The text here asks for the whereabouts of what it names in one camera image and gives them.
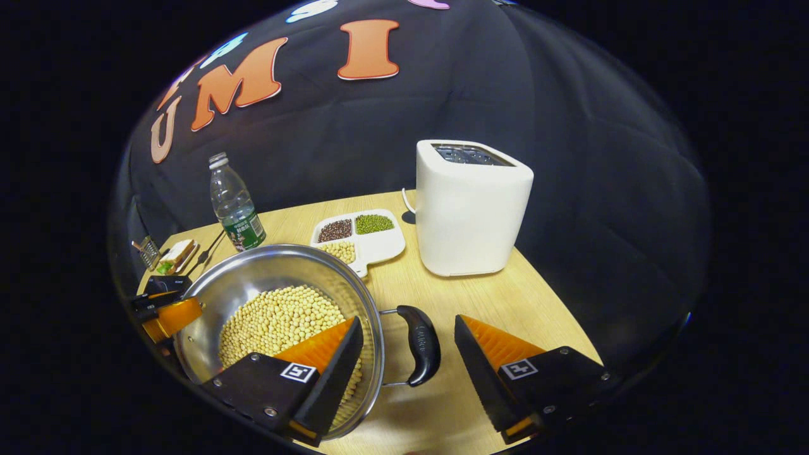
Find white divided plate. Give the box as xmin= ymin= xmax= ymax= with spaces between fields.
xmin=310 ymin=209 xmax=406 ymax=279

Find white toaster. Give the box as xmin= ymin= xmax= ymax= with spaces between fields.
xmin=415 ymin=139 xmax=535 ymax=277

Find small pile of soybeans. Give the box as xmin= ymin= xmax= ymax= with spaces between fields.
xmin=319 ymin=241 xmax=356 ymax=265

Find sandwich with green lettuce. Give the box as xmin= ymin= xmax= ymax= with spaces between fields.
xmin=156 ymin=239 xmax=200 ymax=276

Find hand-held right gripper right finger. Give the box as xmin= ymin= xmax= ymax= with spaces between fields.
xmin=454 ymin=314 xmax=614 ymax=445

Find pile of dark red beans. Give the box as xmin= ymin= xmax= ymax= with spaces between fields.
xmin=318 ymin=219 xmax=353 ymax=243

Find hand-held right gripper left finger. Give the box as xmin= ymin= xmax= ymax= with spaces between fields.
xmin=202 ymin=316 xmax=365 ymax=448

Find pile of green mung beans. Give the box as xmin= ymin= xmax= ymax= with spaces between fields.
xmin=355 ymin=214 xmax=395 ymax=235

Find black induction cooktop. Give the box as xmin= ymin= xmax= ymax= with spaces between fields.
xmin=144 ymin=275 xmax=192 ymax=296

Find black power cable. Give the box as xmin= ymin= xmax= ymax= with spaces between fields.
xmin=185 ymin=229 xmax=226 ymax=277

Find clear plastic water bottle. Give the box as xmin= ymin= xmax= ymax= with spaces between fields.
xmin=209 ymin=152 xmax=267 ymax=252

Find heap of soybeans in pot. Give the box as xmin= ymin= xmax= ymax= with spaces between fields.
xmin=218 ymin=284 xmax=364 ymax=430

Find stainless steel pot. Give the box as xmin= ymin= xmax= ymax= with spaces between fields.
xmin=174 ymin=243 xmax=442 ymax=441

